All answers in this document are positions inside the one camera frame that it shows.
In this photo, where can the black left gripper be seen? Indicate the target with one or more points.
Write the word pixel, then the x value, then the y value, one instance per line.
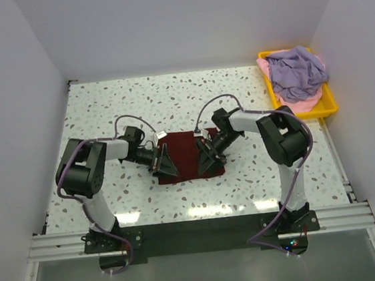
pixel 161 163

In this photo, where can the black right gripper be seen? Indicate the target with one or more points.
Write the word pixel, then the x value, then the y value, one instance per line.
pixel 207 159

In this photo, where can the dark red t shirt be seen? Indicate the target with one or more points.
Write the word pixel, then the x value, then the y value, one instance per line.
pixel 184 154

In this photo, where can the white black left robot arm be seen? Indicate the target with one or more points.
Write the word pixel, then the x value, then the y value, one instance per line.
pixel 80 177

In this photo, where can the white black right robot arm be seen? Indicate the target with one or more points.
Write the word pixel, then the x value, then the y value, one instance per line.
pixel 288 142

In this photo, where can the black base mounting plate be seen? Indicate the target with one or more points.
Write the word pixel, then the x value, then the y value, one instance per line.
pixel 201 236

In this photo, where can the pink t shirt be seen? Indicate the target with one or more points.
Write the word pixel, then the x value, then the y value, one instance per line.
pixel 304 106

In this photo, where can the lavender t shirt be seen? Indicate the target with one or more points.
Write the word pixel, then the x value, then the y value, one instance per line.
pixel 296 74

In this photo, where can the yellow plastic bin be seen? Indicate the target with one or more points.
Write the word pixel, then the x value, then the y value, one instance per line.
pixel 323 108

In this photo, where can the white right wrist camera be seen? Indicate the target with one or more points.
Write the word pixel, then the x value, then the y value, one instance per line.
pixel 201 134

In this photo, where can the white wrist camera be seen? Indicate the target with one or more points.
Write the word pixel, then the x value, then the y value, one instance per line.
pixel 201 134
pixel 157 136

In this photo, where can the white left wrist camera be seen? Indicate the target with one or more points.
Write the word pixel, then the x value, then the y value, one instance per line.
pixel 157 136

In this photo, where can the aluminium extrusion rail frame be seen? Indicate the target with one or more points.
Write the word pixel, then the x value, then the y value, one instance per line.
pixel 342 250

